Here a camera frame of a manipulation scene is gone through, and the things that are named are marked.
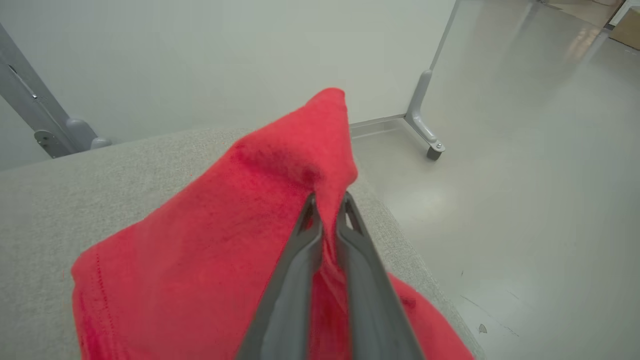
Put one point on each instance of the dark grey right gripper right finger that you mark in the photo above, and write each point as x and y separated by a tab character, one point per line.
372	305

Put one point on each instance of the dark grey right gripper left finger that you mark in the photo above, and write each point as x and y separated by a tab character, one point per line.
290	305

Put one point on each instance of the red shirt with white stripes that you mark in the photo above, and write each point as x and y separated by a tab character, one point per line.
210	240

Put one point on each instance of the small black caster wheel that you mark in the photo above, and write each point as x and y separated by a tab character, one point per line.
434	154

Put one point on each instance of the brown cardboard box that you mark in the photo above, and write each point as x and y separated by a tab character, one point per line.
627	30

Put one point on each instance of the grey partition base rail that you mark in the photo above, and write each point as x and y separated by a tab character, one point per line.
375	126

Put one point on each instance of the grey metal partition post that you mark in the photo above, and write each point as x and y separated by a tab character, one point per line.
417	110
30	100

